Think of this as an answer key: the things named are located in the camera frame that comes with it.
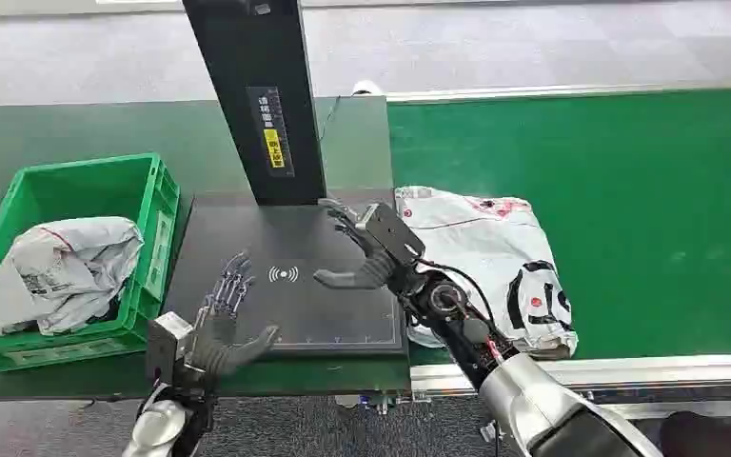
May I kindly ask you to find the thin black cable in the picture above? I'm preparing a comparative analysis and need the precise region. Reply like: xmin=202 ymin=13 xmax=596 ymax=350
xmin=317 ymin=92 xmax=344 ymax=144

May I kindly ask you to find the crumpled grey-white parcel bag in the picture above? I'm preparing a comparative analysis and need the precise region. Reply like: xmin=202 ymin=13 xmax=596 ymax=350
xmin=0 ymin=216 xmax=146 ymax=342

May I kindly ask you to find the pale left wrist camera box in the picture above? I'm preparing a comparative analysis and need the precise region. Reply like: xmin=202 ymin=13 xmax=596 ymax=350
xmin=145 ymin=311 xmax=195 ymax=386

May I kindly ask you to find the black scanner base plate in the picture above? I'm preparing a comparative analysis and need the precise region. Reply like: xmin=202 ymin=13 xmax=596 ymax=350
xmin=161 ymin=188 xmax=408 ymax=362

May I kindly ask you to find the green plastic crate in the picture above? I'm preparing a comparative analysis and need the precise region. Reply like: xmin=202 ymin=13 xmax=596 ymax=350
xmin=0 ymin=152 xmax=182 ymax=373

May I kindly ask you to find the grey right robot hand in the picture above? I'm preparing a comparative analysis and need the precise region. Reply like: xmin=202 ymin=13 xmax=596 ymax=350
xmin=312 ymin=197 xmax=415 ymax=295

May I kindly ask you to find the black scanner column with label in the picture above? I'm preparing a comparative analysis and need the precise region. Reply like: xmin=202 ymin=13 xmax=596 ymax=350
xmin=181 ymin=0 xmax=329 ymax=209

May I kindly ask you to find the metal table bracket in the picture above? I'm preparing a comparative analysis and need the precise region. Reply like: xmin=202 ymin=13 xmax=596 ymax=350
xmin=357 ymin=389 xmax=434 ymax=416

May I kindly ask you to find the green conveyor belt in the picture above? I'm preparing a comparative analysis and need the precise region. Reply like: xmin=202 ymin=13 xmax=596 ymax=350
xmin=386 ymin=87 xmax=731 ymax=368

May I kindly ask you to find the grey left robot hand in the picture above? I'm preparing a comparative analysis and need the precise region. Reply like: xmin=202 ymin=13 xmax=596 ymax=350
xmin=185 ymin=251 xmax=283 ymax=393

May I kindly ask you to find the silver conveyor side rail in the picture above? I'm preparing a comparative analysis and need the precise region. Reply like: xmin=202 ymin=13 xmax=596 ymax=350
xmin=409 ymin=352 xmax=731 ymax=400
xmin=385 ymin=80 xmax=731 ymax=105

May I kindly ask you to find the dark right wrist camera box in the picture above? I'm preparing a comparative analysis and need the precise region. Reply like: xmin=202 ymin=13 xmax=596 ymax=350
xmin=355 ymin=202 xmax=427 ymax=266

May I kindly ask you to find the white parcel bag black print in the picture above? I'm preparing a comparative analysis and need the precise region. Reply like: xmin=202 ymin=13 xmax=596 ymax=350
xmin=394 ymin=185 xmax=580 ymax=362

